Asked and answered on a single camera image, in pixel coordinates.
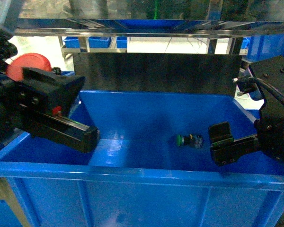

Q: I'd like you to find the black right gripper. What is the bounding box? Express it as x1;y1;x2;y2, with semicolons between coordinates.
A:
208;55;284;166

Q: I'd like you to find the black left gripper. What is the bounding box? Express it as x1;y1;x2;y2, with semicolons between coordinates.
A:
0;68;100;153

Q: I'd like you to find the red mushroom push button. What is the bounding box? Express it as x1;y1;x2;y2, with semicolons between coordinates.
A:
6;53;52;81

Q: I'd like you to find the green push button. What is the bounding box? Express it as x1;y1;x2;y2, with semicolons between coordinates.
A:
176;134;204;149

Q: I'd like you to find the open blue sorting bin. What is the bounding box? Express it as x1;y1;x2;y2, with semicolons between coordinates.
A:
0;91;284;227

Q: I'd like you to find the dark metal back panel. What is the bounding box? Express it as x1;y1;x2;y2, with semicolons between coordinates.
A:
73;52;241;96

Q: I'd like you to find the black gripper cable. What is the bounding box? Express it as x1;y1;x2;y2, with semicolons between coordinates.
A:
232;76;284;107

